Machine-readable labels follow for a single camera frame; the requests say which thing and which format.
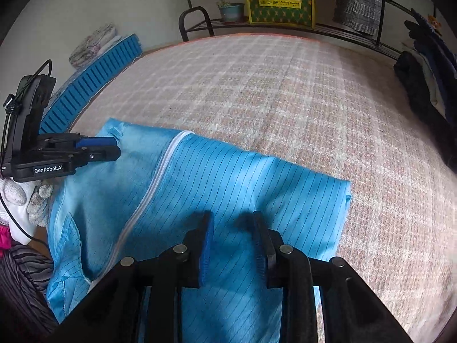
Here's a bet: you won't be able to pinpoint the light blue striped garment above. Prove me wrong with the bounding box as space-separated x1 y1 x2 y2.
47 119 352 342

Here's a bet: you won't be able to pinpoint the stack of dark folded clothes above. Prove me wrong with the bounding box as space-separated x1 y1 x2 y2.
394 10 456 171

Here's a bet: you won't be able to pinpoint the black metal clothes rack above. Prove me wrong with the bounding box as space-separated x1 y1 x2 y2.
178 0 440 61

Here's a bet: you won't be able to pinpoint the left hand in white glove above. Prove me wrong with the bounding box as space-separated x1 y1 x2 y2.
1 178 54 246

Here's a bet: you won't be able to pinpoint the blue slatted plastic crate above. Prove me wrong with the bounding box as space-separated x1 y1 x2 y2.
39 34 143 134

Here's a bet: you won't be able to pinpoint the magenta sleeve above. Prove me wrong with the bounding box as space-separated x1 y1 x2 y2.
0 225 12 257

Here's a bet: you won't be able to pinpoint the folded floral cloth bundle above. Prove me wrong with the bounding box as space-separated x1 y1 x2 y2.
69 23 117 69

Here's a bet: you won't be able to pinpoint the grey striped trousers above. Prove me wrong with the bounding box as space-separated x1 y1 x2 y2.
1 243 58 340

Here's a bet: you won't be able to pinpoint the pink plaid bed blanket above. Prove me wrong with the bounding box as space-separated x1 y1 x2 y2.
74 33 456 342

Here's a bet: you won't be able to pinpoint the small potted plant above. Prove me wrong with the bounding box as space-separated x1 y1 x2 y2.
216 0 245 23

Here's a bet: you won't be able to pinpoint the green yellow patterned bag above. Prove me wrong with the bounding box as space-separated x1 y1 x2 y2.
246 0 315 30

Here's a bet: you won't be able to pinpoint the grey plaid long coat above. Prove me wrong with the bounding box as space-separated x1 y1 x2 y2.
333 0 383 36

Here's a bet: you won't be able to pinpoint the small teddy bear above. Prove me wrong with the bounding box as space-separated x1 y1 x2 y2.
428 15 442 32

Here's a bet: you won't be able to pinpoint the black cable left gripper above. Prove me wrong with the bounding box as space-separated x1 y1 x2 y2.
0 59 54 247

